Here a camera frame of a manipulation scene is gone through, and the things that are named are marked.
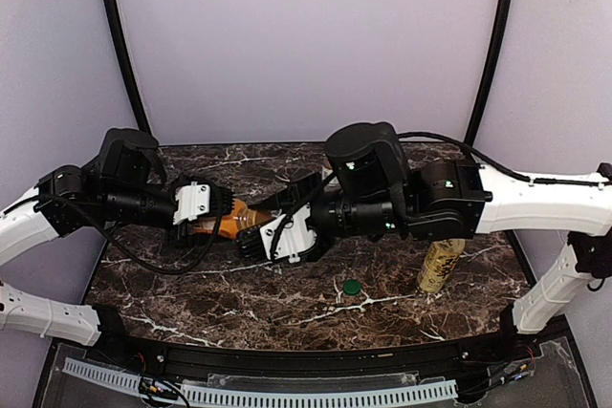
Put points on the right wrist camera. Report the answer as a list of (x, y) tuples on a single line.
[(293, 242)]

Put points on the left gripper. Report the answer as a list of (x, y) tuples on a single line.
[(223, 199)]

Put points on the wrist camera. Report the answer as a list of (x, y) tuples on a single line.
[(293, 242), (193, 201)]

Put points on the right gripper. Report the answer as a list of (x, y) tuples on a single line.
[(316, 210)]

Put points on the white slotted cable duct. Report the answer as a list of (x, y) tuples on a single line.
[(246, 391)]

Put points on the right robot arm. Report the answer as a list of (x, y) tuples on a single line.
[(379, 193)]

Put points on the brown drink bottle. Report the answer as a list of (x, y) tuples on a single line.
[(326, 168)]

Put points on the black frame post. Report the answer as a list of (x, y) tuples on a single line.
[(112, 12), (499, 24)]

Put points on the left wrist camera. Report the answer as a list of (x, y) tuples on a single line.
[(193, 201)]

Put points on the yellow tea bottle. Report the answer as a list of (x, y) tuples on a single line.
[(440, 261)]

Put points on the green bottle cap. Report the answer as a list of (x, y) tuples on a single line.
[(351, 287)]

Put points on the orange juice bottle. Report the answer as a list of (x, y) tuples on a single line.
[(242, 217)]

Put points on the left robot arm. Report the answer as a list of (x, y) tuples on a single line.
[(124, 184)]

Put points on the left black frame post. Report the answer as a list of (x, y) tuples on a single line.
[(112, 12)]

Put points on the right black frame post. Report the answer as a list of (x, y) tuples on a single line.
[(499, 24)]

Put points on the black front rail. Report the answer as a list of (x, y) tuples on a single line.
[(471, 355)]

